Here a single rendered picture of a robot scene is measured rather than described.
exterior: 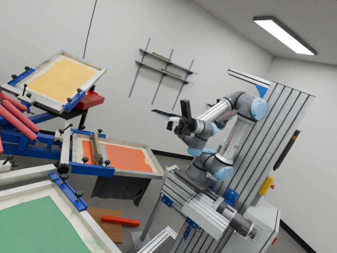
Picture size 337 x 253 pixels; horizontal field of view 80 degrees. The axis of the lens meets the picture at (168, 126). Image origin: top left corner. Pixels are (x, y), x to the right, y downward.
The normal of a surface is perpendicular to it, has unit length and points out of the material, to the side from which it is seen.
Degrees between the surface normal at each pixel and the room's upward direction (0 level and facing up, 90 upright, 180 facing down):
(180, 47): 90
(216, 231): 90
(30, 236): 0
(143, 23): 90
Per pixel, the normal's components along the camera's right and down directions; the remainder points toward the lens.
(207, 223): -0.52, 0.04
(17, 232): 0.38, -0.89
